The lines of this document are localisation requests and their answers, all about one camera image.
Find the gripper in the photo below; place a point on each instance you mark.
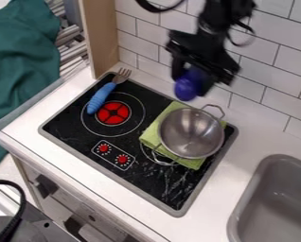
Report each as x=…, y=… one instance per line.
x=201, y=52

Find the metal frame rails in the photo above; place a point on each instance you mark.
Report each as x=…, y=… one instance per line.
x=71, y=47

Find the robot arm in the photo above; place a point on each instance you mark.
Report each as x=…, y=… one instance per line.
x=218, y=15

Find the teal cloth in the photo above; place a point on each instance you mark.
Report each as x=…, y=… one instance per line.
x=18, y=60

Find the green cloth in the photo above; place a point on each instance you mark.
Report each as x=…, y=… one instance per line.
x=151, y=134

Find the toy stove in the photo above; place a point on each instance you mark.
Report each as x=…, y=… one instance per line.
x=111, y=138

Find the toy sink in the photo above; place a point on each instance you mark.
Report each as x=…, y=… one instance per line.
x=275, y=201

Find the silver pot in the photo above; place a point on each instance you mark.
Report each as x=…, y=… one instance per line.
x=191, y=134

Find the wooden side panel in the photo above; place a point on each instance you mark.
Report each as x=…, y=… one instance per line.
x=99, y=34

